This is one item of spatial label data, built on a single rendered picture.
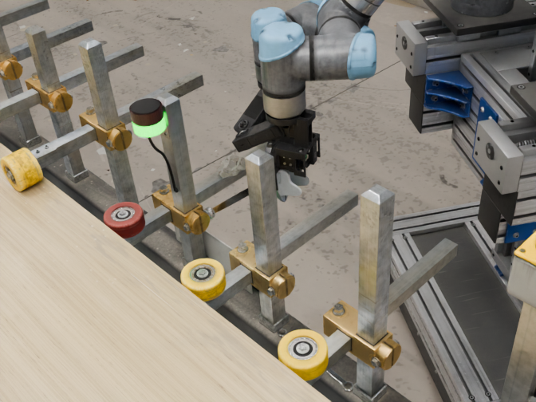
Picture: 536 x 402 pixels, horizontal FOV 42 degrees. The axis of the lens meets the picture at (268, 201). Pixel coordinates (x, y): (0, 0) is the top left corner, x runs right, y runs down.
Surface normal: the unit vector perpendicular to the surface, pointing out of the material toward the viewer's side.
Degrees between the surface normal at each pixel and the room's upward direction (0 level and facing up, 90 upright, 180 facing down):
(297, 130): 90
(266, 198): 90
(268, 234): 90
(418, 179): 0
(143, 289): 0
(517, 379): 90
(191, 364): 0
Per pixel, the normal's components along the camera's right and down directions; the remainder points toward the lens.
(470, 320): -0.07, -0.77
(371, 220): -0.72, 0.47
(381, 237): 0.69, 0.42
